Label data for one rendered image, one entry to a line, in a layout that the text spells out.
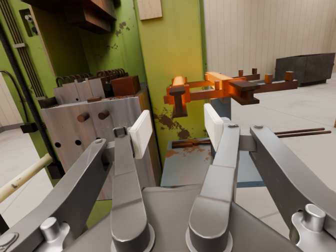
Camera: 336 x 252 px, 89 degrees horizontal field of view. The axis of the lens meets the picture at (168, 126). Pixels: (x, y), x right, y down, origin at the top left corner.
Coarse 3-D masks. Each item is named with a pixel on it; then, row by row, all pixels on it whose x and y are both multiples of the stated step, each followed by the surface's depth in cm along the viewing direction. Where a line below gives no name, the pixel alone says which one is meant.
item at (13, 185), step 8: (40, 160) 86; (48, 160) 89; (32, 168) 80; (40, 168) 84; (16, 176) 74; (24, 176) 75; (32, 176) 79; (8, 184) 69; (16, 184) 71; (0, 192) 65; (8, 192) 67; (0, 200) 64
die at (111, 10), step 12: (24, 0) 57; (36, 0) 58; (48, 0) 60; (60, 0) 61; (72, 0) 62; (84, 0) 64; (96, 0) 70; (108, 0) 84; (60, 12) 72; (108, 12) 82
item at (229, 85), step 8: (208, 72) 64; (216, 72) 60; (224, 80) 35; (232, 80) 35; (240, 80) 33; (224, 88) 36; (232, 88) 35; (240, 88) 27; (248, 88) 27; (256, 88) 27; (232, 96) 33; (240, 96) 30; (248, 96) 27; (240, 104) 28; (248, 104) 28
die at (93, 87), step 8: (88, 80) 65; (96, 80) 65; (104, 80) 68; (56, 88) 67; (64, 88) 66; (72, 88) 66; (80, 88) 66; (88, 88) 66; (96, 88) 66; (56, 96) 68; (64, 96) 68; (72, 96) 67; (80, 96) 67; (88, 96) 67; (96, 96) 67; (104, 96) 67
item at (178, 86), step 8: (176, 80) 53; (168, 88) 35; (176, 88) 30; (184, 88) 29; (168, 96) 36; (176, 96) 28; (184, 96) 35; (176, 104) 28; (184, 104) 34; (176, 112) 28; (184, 112) 29
